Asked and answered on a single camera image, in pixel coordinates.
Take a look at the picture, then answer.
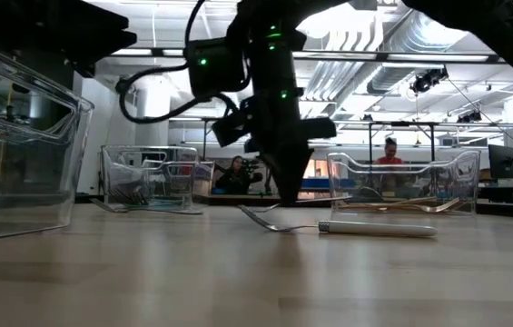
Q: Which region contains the white-handled silver fork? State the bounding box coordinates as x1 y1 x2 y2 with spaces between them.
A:
237 203 439 238

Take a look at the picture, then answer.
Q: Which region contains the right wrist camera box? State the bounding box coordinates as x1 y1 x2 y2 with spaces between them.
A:
186 38 246 99

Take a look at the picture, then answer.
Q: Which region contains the black monitor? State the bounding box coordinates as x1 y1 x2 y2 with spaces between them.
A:
487 144 513 181

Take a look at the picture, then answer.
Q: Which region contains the blue crate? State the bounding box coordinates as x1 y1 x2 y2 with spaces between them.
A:
301 177 330 190

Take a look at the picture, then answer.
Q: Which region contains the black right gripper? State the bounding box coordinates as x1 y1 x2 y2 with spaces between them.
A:
212 85 337 204

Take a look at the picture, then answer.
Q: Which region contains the black ceiling light cluster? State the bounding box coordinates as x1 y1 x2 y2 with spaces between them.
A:
409 66 449 95
455 110 483 124

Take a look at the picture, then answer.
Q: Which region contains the person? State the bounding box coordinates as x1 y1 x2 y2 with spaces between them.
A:
372 137 407 192
214 155 264 196

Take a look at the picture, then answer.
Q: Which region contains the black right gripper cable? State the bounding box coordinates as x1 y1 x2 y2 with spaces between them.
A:
117 0 239 124

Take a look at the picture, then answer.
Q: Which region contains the wooden-handled utensil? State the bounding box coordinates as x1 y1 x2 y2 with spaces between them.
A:
90 198 203 215

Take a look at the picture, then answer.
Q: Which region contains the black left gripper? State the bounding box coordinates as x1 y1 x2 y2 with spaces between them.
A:
19 0 138 78

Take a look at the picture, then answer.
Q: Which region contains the clear plastic bin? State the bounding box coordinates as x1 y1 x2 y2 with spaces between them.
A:
0 35 95 244
327 149 482 215
100 144 215 214

